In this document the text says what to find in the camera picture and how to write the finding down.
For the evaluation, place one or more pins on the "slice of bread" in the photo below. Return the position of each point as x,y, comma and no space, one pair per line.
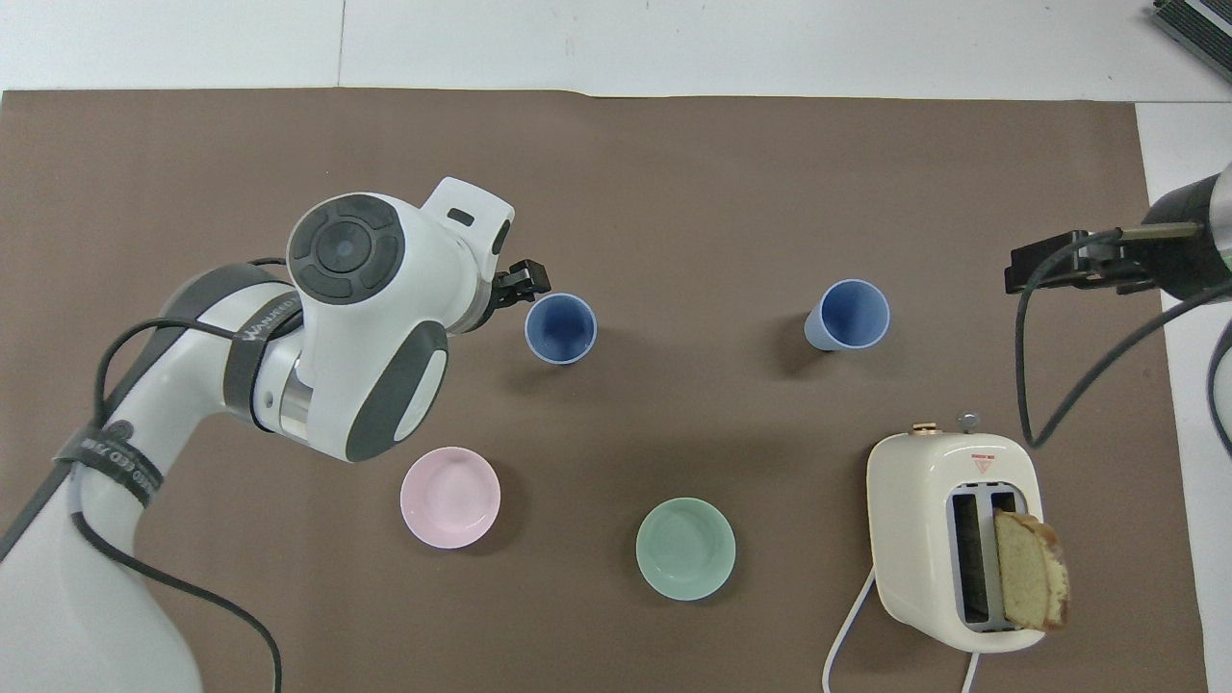
1030,573

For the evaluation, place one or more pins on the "pink bowl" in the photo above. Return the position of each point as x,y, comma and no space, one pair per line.
450,498

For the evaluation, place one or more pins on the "green bowl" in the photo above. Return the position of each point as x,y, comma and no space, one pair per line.
685,549

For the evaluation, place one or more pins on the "cream white toaster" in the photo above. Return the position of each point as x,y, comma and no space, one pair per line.
910,520

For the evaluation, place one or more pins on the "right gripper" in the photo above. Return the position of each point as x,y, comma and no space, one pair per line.
1182,265

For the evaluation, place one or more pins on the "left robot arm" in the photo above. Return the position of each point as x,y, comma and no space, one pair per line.
371,327

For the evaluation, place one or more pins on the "blue cup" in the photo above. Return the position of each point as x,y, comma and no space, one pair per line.
560,328
849,315

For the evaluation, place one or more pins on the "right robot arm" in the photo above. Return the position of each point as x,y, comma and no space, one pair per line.
1225,217

